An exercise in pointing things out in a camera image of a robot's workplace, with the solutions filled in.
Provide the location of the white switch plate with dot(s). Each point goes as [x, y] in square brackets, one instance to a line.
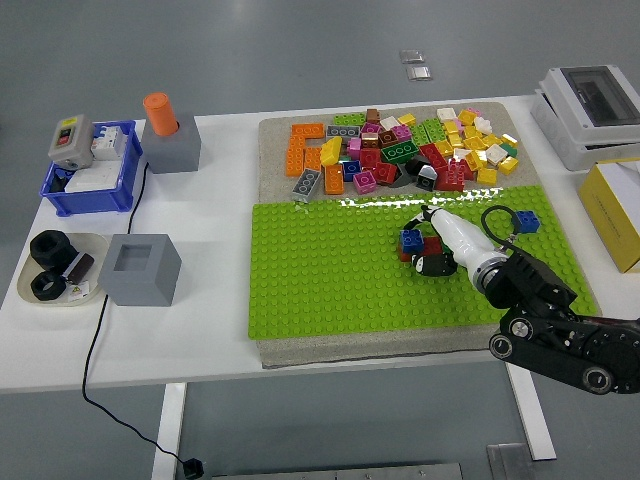
[92, 179]

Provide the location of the beige tray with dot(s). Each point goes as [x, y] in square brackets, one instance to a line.
[97, 250]

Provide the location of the grey push-button switch box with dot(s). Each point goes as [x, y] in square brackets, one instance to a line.
[70, 145]

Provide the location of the yellow cardboard box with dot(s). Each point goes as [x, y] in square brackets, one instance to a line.
[605, 220]

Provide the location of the small grey metal plate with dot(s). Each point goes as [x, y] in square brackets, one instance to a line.
[507, 465]

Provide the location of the red square toy brick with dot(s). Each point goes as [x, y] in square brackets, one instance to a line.
[369, 157]
[385, 172]

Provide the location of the dark grey sloped toy brick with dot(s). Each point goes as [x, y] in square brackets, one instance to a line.
[400, 177]

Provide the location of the grey long toy brick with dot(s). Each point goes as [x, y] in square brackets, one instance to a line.
[306, 185]
[343, 131]

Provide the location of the orange short toy brick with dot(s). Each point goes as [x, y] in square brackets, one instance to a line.
[333, 179]
[313, 159]

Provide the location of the black plug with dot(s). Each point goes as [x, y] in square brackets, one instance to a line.
[192, 468]

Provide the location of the metal floor socket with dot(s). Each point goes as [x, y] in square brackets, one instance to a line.
[418, 73]
[412, 56]

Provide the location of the red long toy brick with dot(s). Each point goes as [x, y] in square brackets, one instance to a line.
[432, 155]
[432, 247]

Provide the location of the small green toy brick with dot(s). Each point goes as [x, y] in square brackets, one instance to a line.
[509, 150]

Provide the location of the black part in bin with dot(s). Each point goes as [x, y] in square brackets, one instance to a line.
[59, 182]

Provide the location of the pink toy brick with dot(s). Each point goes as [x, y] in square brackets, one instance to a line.
[371, 128]
[354, 146]
[474, 111]
[457, 123]
[401, 132]

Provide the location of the orange long toy brick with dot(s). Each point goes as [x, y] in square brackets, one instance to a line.
[295, 156]
[307, 131]

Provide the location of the lime green studded baseplate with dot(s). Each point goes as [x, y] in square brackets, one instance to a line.
[350, 280]

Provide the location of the dark brown roller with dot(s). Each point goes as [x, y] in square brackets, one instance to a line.
[82, 265]

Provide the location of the dark green long toy brick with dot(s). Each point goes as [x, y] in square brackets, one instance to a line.
[398, 151]

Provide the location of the large black nut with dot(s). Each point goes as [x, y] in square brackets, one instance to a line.
[39, 252]

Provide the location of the grey block with square hole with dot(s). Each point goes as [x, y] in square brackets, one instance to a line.
[140, 285]

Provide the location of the small black nut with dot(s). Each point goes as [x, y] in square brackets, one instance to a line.
[36, 287]

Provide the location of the magenta square toy brick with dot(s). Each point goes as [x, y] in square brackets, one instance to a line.
[364, 182]

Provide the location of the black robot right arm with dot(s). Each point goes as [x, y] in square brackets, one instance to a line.
[530, 285]

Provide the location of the orange cylinder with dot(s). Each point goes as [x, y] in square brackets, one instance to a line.
[160, 115]

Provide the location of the white warning label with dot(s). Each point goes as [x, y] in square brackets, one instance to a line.
[76, 294]

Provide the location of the lime green toy brick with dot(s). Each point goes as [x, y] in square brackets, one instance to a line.
[349, 119]
[435, 131]
[418, 135]

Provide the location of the grey block with round hole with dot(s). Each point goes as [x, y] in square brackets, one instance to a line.
[172, 155]

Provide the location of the blue plastic bin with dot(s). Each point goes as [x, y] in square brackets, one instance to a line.
[90, 202]

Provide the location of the white table leg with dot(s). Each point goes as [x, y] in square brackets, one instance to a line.
[537, 430]
[167, 430]

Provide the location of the dark brown toy brick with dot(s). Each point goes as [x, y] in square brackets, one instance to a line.
[387, 138]

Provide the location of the black sloped toy brick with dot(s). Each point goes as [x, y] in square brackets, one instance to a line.
[414, 166]

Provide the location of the white plastic enclosure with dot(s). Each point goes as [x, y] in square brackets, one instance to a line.
[575, 155]

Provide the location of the white toy brick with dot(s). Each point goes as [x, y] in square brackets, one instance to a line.
[483, 124]
[496, 153]
[389, 122]
[445, 114]

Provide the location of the white circuit breaker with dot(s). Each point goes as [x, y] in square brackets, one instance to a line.
[107, 145]

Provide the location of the white box with dark window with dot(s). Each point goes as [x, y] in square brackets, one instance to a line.
[565, 95]

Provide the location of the tan toy brick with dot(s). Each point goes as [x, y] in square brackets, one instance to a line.
[370, 141]

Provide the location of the long grey metal plate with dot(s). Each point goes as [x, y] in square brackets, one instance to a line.
[340, 472]

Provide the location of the large red toy brick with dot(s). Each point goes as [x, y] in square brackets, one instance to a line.
[452, 177]

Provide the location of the yellow curved toy brick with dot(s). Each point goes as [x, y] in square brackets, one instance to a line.
[331, 151]

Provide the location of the blue square toy brick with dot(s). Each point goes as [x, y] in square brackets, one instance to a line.
[527, 221]
[412, 241]
[351, 170]

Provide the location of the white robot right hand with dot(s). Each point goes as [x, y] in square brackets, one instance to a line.
[462, 240]

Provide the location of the black and grey toy brick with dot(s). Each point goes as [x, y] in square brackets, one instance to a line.
[426, 177]

